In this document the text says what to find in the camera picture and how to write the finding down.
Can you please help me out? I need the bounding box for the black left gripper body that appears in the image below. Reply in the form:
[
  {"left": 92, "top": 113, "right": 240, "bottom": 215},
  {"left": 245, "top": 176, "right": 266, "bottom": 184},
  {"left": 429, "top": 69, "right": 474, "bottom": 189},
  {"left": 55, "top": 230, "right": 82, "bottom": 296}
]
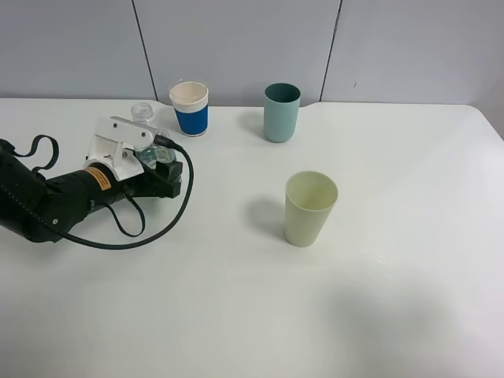
[{"left": 80, "top": 162, "right": 159, "bottom": 215}]

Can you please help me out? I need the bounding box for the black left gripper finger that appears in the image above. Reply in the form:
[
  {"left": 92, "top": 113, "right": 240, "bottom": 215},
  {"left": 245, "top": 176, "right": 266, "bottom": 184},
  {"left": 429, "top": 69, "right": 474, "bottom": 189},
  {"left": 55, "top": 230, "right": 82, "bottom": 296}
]
[{"left": 155, "top": 160, "right": 183, "bottom": 198}]

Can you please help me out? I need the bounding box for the clear plastic bottle green label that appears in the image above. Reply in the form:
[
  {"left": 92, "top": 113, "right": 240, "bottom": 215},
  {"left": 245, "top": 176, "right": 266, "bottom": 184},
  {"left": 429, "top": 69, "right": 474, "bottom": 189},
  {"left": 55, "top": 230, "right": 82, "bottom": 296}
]
[{"left": 131, "top": 102, "right": 176, "bottom": 169}]

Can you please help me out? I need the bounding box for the pale green plastic cup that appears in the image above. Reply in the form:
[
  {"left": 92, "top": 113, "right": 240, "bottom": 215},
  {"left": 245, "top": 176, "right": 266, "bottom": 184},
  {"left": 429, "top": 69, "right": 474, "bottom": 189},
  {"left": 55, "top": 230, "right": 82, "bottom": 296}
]
[{"left": 284, "top": 171, "right": 339, "bottom": 247}]

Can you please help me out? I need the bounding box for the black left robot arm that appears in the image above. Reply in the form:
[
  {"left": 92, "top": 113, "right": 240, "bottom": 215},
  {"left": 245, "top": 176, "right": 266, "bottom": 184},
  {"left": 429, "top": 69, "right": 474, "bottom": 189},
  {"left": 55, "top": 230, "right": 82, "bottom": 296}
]
[{"left": 1, "top": 139, "right": 194, "bottom": 250}]

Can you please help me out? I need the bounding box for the blue sleeved paper cup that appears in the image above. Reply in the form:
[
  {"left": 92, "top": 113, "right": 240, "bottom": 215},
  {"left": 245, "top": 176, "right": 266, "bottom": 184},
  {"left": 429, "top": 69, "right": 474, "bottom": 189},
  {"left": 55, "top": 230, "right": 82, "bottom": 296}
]
[{"left": 169, "top": 81, "right": 209, "bottom": 137}]

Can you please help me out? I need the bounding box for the teal plastic cup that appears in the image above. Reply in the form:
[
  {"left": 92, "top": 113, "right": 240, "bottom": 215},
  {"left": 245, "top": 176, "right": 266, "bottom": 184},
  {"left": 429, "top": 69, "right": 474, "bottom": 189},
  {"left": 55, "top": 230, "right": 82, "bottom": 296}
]
[{"left": 264, "top": 83, "right": 301, "bottom": 143}]

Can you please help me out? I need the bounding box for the black braided camera cable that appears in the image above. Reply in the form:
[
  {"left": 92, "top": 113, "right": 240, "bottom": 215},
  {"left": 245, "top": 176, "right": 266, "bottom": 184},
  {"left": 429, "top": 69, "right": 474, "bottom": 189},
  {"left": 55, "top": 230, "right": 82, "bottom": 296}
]
[{"left": 0, "top": 135, "right": 195, "bottom": 250}]

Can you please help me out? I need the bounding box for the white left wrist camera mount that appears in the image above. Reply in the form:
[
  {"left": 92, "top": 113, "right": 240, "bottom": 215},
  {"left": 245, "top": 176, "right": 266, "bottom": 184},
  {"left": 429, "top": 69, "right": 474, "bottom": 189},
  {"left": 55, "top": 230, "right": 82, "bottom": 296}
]
[{"left": 84, "top": 117, "right": 176, "bottom": 181}]

